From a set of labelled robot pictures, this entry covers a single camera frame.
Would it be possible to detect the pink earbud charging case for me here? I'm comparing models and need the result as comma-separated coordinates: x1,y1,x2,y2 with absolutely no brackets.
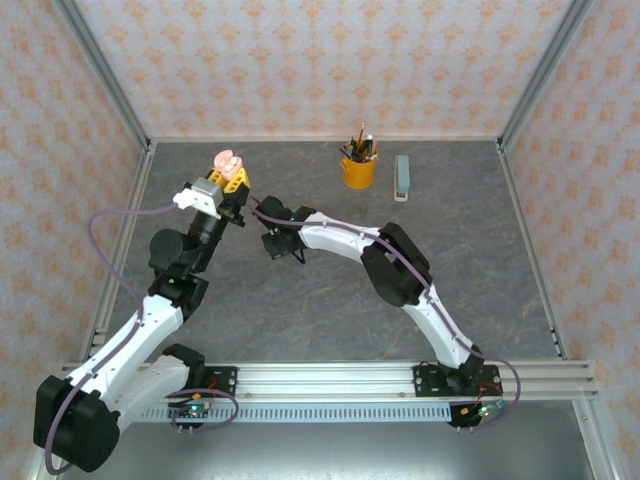
212,149,245,178

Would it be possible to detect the yellow pen cup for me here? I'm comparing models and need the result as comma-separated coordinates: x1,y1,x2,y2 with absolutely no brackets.
341,148,379,190

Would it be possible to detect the grey blue stapler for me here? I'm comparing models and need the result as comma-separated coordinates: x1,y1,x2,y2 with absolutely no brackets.
393,154,412,204

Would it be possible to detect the grey sheet metal panel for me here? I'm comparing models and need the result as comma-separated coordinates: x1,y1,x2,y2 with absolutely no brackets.
89,422,589,480

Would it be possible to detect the long aluminium side rail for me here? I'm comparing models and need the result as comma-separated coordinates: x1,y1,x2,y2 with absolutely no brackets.
77,142,157,364
495,141,572,362

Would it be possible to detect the wide aluminium mounting rail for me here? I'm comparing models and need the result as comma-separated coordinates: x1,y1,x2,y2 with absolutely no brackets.
52,363,600,402

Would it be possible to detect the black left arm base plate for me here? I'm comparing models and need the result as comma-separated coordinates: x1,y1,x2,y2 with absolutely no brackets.
189,365,240,399

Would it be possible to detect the red black left arm wire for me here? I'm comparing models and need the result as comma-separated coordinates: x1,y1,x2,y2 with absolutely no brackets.
167,375,221,409

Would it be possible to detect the red black arm wire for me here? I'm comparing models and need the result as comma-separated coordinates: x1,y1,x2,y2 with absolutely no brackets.
167,375,221,409
462,382,504,417

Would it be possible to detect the aluminium frame post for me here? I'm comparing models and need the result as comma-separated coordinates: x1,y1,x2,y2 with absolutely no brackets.
52,0,154,151
497,0,597,151

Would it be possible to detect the grey slotted cable duct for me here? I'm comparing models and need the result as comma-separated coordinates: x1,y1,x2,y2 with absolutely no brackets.
139,403,501,425

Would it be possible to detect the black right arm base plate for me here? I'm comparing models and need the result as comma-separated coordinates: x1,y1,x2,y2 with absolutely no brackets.
412,364,502,399

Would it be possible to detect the red black right arm wire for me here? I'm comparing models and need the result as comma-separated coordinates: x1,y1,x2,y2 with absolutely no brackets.
462,382,504,417

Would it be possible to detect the short aluminium frame leg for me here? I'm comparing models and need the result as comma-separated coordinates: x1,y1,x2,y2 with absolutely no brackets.
572,399,621,480

